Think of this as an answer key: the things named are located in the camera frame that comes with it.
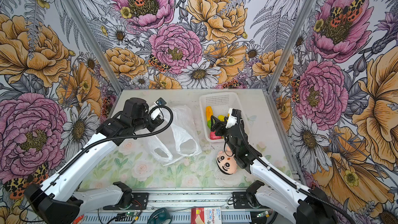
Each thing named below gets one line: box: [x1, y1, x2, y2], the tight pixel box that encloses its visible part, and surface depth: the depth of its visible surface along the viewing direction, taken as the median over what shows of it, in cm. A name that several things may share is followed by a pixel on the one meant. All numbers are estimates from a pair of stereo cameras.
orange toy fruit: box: [205, 105, 213, 122], surface depth 105 cm
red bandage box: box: [190, 206, 222, 224], surface depth 69 cm
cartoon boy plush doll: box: [216, 146, 237, 175], surface depth 80 cm
